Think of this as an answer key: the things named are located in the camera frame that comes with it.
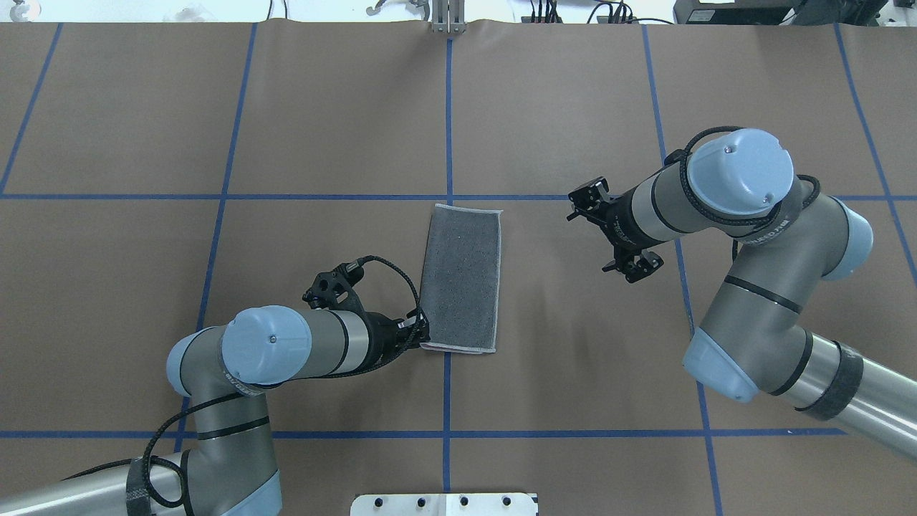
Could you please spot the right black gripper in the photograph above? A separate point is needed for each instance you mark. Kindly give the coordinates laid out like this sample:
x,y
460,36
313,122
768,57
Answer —
x,y
620,222

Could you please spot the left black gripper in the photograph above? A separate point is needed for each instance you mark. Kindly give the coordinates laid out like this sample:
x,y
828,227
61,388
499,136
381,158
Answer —
x,y
385,341

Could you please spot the pink and grey towel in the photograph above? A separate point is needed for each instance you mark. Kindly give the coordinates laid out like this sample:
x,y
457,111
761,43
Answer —
x,y
460,283

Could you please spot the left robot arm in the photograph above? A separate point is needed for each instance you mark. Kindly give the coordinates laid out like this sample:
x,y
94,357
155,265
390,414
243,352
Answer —
x,y
217,456

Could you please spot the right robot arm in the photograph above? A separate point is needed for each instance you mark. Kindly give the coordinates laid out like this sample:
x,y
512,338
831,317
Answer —
x,y
788,236

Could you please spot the black box on desk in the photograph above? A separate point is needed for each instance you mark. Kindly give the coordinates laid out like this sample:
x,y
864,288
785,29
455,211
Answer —
x,y
765,13

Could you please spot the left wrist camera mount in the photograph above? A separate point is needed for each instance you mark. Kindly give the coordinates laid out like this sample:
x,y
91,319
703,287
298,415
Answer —
x,y
334,289

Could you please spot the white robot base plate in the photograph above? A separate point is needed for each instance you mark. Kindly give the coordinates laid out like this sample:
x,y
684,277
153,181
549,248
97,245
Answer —
x,y
481,503

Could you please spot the aluminium frame post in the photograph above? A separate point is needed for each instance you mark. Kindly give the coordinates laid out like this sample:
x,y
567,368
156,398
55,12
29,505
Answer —
x,y
447,16

